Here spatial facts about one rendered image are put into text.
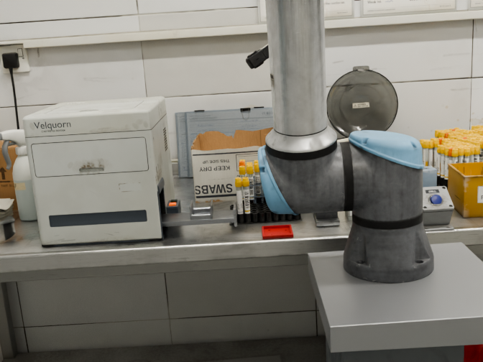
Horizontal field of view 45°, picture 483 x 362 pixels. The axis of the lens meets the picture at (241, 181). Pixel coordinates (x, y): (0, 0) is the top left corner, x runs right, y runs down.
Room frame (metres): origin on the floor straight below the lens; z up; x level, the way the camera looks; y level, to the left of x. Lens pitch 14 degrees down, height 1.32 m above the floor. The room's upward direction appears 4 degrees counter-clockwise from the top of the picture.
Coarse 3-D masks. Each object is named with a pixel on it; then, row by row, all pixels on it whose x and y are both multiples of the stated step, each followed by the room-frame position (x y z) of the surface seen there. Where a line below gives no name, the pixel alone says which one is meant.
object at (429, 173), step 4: (424, 168) 1.38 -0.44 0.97; (428, 168) 1.37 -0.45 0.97; (432, 168) 1.37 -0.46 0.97; (424, 172) 1.36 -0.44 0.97; (428, 172) 1.36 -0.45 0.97; (432, 172) 1.36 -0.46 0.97; (436, 172) 1.36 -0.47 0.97; (424, 176) 1.36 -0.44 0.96; (428, 176) 1.36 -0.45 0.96; (432, 176) 1.36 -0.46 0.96; (436, 176) 1.36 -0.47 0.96; (424, 180) 1.36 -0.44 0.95; (428, 180) 1.36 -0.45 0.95; (432, 180) 1.36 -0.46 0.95; (436, 180) 1.36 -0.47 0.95; (424, 184) 1.36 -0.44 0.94; (428, 184) 1.36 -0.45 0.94; (432, 184) 1.36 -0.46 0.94; (436, 184) 1.36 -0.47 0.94
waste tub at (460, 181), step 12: (456, 168) 1.41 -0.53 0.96; (468, 168) 1.40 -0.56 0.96; (480, 168) 1.40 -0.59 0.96; (456, 180) 1.34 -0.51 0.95; (468, 180) 1.28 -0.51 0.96; (480, 180) 1.28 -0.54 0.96; (456, 192) 1.34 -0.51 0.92; (468, 192) 1.28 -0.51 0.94; (480, 192) 1.28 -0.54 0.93; (456, 204) 1.33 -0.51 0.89; (468, 204) 1.28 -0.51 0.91; (480, 204) 1.28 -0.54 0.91; (468, 216) 1.28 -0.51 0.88; (480, 216) 1.28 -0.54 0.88
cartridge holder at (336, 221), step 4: (328, 212) 1.30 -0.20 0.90; (332, 212) 1.30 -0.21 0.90; (336, 212) 1.30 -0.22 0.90; (316, 216) 1.30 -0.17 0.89; (320, 216) 1.30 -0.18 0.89; (324, 216) 1.30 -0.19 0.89; (328, 216) 1.30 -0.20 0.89; (332, 216) 1.30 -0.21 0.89; (336, 216) 1.30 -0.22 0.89; (316, 220) 1.30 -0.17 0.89; (320, 220) 1.29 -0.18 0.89; (324, 220) 1.29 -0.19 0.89; (328, 220) 1.29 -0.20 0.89; (332, 220) 1.29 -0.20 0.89; (336, 220) 1.29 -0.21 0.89; (316, 224) 1.29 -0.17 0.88; (320, 224) 1.29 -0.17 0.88; (324, 224) 1.29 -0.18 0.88; (328, 224) 1.28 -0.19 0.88; (332, 224) 1.28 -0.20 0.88; (336, 224) 1.28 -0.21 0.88
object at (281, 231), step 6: (264, 228) 1.29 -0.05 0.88; (270, 228) 1.29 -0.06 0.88; (276, 228) 1.29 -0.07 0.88; (282, 228) 1.29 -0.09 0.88; (288, 228) 1.28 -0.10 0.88; (264, 234) 1.25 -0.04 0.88; (270, 234) 1.25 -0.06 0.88; (276, 234) 1.25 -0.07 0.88; (282, 234) 1.23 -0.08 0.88; (288, 234) 1.23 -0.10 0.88
